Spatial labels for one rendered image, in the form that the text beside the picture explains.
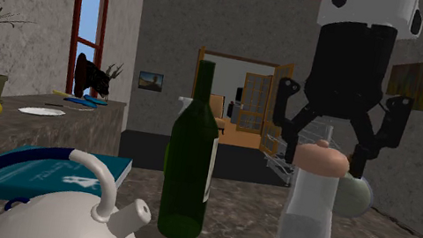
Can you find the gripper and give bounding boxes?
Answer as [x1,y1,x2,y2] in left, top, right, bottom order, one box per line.
[264,9,423,186]

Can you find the pale green round plate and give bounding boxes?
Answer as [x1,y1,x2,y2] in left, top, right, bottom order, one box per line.
[331,171,378,223]

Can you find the wooden glazed double door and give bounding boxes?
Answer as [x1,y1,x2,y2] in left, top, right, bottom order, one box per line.
[182,45,298,159]

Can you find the pink clear pepper mill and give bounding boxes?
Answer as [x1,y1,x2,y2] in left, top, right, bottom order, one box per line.
[271,133,354,238]

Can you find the dark green wine bottle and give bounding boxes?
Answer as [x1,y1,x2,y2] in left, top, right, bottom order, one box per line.
[152,56,234,238]

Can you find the blue flat utensil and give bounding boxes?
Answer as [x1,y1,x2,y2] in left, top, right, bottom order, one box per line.
[63,95,99,109]
[82,93,110,108]

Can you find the dark animal head figure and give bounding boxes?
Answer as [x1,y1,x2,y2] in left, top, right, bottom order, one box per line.
[69,52,126,106]

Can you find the red framed window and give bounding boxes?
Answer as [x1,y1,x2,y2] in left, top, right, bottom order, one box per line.
[55,0,115,100]

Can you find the white plate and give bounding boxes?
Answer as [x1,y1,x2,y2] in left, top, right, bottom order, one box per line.
[17,102,67,121]

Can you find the teal book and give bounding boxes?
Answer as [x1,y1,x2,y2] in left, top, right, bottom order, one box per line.
[0,136,134,227]

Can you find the white wire rack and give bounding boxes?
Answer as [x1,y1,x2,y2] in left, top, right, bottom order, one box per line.
[257,111,336,192]

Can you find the small wall picture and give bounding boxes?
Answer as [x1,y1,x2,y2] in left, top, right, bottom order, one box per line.
[137,70,166,94]

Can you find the white kettle with blue handle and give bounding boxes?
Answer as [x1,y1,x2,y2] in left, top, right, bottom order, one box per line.
[0,135,161,238]

